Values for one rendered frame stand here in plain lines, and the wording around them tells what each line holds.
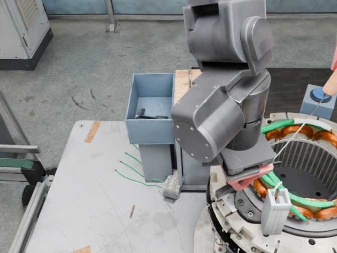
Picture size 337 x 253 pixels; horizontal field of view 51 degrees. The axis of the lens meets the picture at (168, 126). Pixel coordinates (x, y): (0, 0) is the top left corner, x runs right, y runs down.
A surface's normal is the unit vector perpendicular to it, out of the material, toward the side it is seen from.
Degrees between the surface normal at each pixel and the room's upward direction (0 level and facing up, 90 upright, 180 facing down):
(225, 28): 74
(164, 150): 90
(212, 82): 23
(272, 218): 90
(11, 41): 90
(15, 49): 90
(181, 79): 0
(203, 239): 0
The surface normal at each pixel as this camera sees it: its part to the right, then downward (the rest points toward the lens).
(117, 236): -0.06, -0.68
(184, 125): -0.66, 0.60
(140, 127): -0.04, 0.73
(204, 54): -0.51, 0.81
